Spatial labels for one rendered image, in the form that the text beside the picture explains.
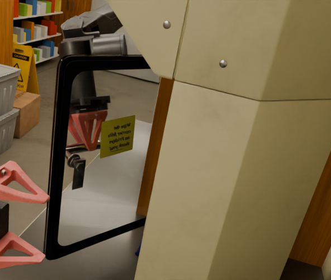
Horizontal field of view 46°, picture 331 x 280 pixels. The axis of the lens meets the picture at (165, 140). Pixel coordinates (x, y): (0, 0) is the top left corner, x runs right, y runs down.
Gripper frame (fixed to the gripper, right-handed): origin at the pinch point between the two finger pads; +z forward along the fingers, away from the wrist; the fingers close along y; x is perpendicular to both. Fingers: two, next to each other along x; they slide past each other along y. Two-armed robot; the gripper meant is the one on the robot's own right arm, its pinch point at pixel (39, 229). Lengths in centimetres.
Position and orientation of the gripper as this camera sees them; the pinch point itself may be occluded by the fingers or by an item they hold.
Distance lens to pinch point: 55.2
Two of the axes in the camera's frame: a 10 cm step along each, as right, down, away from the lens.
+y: 1.9, -9.0, -4.0
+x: 2.2, -3.6, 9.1
